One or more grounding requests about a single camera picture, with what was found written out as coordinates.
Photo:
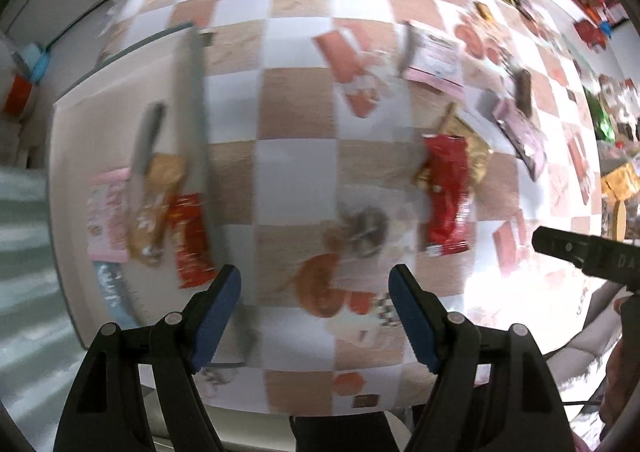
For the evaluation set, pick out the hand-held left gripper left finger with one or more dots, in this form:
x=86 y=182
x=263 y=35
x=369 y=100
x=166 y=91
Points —
x=215 y=322

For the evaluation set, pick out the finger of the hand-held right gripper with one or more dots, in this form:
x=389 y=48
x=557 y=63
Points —
x=560 y=244

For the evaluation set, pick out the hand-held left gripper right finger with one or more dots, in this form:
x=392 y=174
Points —
x=415 y=322

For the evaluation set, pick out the small red yellow snack packet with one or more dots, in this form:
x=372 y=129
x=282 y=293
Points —
x=190 y=242

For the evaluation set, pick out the light blue snack packet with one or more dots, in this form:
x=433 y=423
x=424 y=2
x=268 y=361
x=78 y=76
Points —
x=115 y=289

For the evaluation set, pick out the gold snack packet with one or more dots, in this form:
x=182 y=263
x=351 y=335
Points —
x=152 y=207
x=475 y=157

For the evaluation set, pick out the pink white biscuit packet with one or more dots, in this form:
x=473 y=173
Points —
x=107 y=212

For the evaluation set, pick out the grey glass tray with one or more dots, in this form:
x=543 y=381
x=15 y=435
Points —
x=100 y=132

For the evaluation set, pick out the person's right forearm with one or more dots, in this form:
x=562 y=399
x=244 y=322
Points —
x=625 y=372

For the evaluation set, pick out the round wooden lid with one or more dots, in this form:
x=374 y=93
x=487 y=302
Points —
x=620 y=217

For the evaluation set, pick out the white sofa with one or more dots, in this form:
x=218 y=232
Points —
x=585 y=327

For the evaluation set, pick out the yellow box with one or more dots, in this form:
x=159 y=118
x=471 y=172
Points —
x=622 y=182

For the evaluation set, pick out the pink translucent packet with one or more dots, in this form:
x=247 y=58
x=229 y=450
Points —
x=522 y=140

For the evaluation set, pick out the long red snack packet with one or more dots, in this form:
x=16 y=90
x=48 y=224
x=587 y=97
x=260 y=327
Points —
x=447 y=197

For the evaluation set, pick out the green foil packet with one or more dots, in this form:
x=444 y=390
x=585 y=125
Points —
x=600 y=117

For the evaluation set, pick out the dark brown snack packet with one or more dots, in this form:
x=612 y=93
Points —
x=523 y=92

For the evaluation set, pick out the pale green cloth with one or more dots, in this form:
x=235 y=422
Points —
x=30 y=282

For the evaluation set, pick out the grey packet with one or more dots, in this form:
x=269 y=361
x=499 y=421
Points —
x=147 y=142

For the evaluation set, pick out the white pink-edged snack packet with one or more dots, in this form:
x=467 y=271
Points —
x=436 y=60

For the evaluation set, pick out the heap of red packaged goods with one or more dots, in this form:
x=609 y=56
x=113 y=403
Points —
x=592 y=17

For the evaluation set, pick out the checkered tablecloth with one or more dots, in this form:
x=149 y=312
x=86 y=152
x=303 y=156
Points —
x=300 y=107

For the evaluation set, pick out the orange bucket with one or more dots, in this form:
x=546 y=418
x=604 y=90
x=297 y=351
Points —
x=19 y=96

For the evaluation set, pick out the blue bucket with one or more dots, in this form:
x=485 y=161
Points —
x=34 y=63

